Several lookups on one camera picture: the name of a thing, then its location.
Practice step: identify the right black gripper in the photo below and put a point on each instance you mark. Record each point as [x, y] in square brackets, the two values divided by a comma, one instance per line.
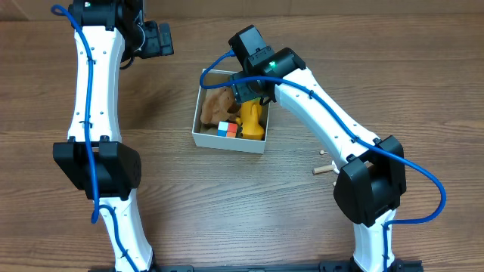
[246, 92]

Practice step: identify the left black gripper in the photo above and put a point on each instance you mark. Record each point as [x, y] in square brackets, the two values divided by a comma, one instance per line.
[162, 40]

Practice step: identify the yellow toy whale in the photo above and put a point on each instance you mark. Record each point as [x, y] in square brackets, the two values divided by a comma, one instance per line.
[248, 121]

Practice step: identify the brown plush toy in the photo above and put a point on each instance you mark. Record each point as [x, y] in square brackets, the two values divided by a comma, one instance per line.
[219, 106]

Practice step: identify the colourful puzzle cube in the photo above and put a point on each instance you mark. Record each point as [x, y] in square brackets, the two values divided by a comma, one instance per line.
[227, 129]

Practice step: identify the small wooden rattle drum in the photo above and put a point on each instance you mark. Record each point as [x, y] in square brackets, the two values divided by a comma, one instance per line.
[326, 168]

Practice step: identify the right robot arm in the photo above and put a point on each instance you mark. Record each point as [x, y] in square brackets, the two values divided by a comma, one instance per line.
[369, 185]

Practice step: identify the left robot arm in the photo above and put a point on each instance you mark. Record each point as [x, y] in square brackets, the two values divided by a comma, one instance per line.
[109, 35]

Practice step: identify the white cardboard box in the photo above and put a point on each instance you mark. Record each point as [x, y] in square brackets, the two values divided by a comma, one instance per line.
[207, 136]

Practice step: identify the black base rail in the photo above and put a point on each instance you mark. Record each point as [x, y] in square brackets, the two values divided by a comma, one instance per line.
[325, 266]

